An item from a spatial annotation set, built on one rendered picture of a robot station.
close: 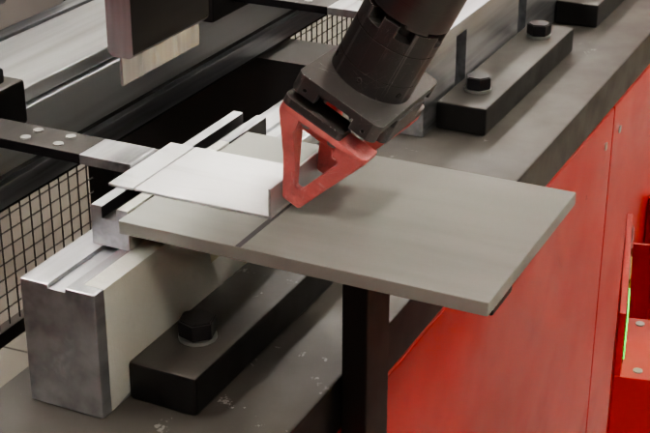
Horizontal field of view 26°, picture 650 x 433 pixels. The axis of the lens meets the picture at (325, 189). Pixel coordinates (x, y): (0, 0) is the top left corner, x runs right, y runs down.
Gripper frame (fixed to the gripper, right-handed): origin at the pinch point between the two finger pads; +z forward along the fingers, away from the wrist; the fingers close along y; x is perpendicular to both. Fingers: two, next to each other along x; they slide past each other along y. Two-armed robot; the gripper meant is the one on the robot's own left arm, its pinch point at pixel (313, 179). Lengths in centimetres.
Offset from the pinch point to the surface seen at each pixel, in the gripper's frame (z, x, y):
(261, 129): 6.5, -8.1, -11.7
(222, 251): 2.9, -1.0, 9.0
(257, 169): 3.6, -4.4, -2.3
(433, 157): 14.5, 1.3, -38.6
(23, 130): 12.4, -21.7, -0.8
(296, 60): 25, -20, -58
